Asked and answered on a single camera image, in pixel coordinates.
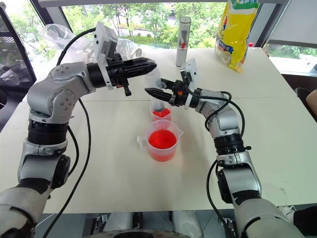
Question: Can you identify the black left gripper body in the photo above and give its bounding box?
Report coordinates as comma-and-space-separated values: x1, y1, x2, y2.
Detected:
106, 53, 132, 97

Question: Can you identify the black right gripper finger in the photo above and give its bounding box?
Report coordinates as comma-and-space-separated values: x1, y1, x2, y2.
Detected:
160, 77, 174, 90
144, 87, 172, 102

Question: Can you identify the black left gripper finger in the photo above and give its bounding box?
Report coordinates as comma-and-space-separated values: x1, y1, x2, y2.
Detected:
125, 63, 158, 78
123, 57, 157, 69

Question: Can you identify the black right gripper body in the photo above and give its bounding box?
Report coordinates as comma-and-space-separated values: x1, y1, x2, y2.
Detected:
168, 80, 191, 108

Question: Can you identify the clear plastic syringe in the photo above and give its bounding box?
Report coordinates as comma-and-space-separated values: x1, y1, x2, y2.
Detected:
145, 67, 167, 113

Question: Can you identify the small clear measuring cup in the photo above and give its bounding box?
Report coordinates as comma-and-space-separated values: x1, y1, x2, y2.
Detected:
150, 98, 173, 122

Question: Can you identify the large clear measuring cup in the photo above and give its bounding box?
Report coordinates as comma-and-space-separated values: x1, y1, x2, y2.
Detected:
137, 119, 184, 163

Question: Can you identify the crumpled clear plastic bag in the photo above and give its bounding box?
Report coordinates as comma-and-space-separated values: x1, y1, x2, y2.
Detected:
84, 38, 144, 63
38, 24, 75, 52

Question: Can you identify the white tube with black cap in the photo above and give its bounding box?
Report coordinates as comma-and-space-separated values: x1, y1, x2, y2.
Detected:
175, 16, 192, 68

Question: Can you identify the yellow snack bag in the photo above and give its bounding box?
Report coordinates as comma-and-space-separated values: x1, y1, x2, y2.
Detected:
214, 0, 260, 74

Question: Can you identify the black framed panel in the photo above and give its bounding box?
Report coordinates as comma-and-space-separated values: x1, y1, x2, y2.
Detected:
0, 4, 38, 91

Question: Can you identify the black chair back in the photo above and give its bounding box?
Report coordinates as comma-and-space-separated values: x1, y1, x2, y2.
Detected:
294, 87, 314, 111

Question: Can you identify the white rounded robot leg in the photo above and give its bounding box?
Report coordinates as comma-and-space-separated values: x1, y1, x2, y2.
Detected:
171, 210, 200, 238
103, 212, 136, 235

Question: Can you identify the dark rounded robot torso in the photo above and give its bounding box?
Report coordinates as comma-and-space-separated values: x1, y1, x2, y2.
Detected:
97, 228, 179, 238

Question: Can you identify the white sneaker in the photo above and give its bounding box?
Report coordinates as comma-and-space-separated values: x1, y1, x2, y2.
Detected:
278, 205, 297, 222

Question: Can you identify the black trouser leg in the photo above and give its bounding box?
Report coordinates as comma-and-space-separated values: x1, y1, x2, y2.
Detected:
293, 205, 317, 234

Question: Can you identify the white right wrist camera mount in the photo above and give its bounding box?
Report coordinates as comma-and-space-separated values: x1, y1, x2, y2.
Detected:
179, 58, 201, 110

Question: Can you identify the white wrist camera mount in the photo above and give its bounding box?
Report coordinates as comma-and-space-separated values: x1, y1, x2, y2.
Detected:
179, 58, 201, 110
93, 21, 119, 91

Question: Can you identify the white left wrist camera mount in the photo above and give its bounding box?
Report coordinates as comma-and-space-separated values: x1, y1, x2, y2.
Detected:
93, 21, 119, 91

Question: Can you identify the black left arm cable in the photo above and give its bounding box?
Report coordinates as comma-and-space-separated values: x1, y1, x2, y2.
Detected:
42, 27, 98, 238

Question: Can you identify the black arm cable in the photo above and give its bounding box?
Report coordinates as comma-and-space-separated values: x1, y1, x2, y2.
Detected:
42, 27, 98, 238
184, 85, 246, 238

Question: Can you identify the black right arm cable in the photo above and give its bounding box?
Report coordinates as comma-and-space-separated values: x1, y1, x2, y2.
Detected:
184, 85, 246, 238

